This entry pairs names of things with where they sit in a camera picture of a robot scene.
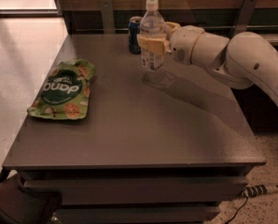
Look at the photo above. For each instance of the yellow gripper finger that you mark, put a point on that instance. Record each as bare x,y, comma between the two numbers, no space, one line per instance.
170,27
157,45

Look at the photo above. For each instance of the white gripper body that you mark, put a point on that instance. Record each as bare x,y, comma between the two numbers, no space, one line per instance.
182,45

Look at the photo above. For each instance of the clear plastic water bottle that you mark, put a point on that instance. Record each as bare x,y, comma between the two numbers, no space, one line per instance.
152,26

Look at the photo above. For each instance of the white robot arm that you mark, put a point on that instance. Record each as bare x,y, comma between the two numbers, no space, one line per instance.
242,61

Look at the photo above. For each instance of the green rice chip bag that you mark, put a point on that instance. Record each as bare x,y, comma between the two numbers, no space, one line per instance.
66,92

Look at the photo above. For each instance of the blue soda can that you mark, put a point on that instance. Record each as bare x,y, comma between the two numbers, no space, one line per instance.
134,30

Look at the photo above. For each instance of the grey drawer cabinet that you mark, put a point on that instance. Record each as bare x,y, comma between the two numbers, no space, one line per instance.
177,122

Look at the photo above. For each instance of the upper grey drawer front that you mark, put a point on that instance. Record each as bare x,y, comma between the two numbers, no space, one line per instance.
142,190

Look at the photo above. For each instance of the grey drawer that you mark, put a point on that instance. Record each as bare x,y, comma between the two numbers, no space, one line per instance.
142,190
139,215

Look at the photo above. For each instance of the striped power strip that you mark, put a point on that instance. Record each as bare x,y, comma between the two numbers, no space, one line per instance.
257,190

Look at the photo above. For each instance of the lower grey drawer front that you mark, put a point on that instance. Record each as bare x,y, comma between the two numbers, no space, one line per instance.
139,215

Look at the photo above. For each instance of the dark brown chair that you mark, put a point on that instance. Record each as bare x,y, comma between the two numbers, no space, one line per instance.
19,205

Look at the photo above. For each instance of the left metal wall bracket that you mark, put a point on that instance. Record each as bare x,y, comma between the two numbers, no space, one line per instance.
107,14

